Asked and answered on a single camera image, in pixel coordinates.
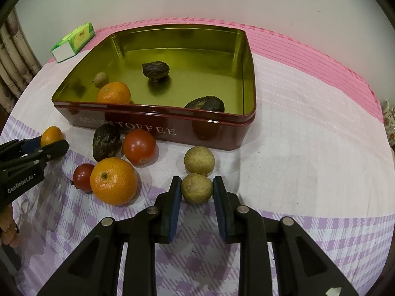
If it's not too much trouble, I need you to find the red tin box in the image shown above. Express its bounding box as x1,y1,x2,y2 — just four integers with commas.
51,24,257,151

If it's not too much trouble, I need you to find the small green fruit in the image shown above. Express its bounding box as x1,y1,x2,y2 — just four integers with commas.
181,173,214,204
184,146,216,176

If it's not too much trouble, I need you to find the floral patterned object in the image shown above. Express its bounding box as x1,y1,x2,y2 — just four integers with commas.
382,100,395,155

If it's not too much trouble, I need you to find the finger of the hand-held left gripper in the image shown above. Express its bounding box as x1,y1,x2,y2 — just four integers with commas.
0,136,43,161
6,140,70,174

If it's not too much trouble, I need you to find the red tomato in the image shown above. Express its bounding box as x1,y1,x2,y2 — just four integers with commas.
123,129,157,166
72,163,96,193

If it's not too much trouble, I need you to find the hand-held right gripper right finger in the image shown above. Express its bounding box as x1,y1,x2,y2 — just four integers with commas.
213,176,360,296

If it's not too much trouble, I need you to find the beige patterned curtain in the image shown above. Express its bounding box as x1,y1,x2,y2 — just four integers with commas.
0,15,42,114

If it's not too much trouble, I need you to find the dark wrinkled passion fruit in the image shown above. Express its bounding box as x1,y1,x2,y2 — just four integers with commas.
184,95,225,112
92,123,123,162
142,61,170,82

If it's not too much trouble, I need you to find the green tissue box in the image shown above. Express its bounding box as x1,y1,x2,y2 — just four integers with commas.
51,22,96,64

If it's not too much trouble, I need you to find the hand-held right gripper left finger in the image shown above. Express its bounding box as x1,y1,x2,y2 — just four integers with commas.
37,176,182,296

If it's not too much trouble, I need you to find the orange mandarin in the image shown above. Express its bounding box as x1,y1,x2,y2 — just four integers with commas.
97,82,131,104
40,126,64,147
90,157,138,206

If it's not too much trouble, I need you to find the tan longan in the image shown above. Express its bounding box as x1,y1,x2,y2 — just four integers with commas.
93,72,110,89

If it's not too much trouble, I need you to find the person's left hand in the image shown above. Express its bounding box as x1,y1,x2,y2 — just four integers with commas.
0,205,20,249

